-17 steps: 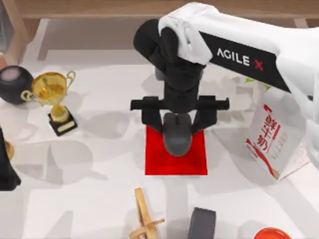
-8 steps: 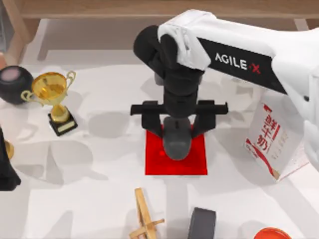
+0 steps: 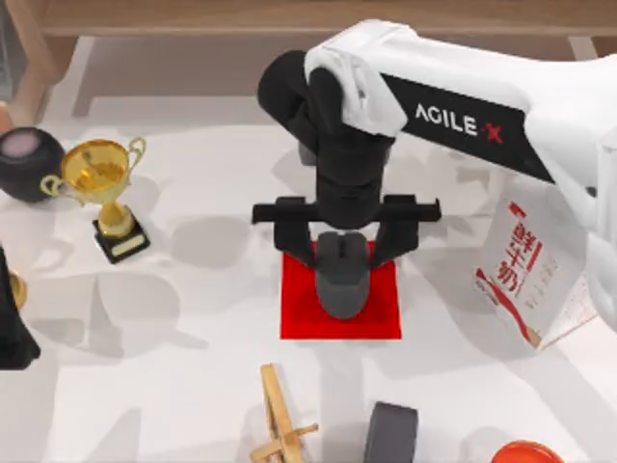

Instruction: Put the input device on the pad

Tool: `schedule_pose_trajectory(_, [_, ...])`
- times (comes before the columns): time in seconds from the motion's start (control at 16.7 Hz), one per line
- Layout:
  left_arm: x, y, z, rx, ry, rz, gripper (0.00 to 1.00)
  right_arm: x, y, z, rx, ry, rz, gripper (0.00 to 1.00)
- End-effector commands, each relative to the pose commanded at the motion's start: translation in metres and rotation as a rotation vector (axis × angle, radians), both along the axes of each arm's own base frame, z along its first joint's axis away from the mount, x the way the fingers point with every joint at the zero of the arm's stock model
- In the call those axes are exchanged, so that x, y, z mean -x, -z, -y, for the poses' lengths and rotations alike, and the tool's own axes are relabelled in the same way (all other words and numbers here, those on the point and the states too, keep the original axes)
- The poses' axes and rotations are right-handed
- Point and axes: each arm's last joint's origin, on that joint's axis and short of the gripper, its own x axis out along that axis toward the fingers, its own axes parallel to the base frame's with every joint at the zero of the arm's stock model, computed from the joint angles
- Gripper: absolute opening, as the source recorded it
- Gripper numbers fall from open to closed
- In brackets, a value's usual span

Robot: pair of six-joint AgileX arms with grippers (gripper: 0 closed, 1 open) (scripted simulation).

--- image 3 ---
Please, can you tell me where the small gold object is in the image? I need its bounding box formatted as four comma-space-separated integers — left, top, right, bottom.
8, 269, 29, 311

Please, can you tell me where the gold trophy with black base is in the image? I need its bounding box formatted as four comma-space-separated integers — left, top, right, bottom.
40, 137, 151, 265

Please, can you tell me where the black round speaker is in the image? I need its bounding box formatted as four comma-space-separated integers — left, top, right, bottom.
0, 126, 67, 205

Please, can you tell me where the red bowl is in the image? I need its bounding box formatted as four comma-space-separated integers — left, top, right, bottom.
492, 442, 573, 463

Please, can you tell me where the dark grey computer mouse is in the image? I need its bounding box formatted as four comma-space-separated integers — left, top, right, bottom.
313, 231, 371, 320

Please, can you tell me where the dark grey box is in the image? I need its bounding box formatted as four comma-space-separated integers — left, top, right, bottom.
363, 401, 419, 463

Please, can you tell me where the wooden shelf unit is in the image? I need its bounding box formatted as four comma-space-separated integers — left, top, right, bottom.
0, 0, 617, 129

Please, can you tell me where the wooden stick model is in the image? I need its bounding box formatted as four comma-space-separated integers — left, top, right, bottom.
249, 364, 320, 463

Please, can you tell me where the red square mat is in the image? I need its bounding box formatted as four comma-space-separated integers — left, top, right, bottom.
279, 238, 403, 341

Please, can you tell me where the white and red carton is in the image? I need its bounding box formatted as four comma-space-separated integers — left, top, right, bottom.
471, 176, 602, 351

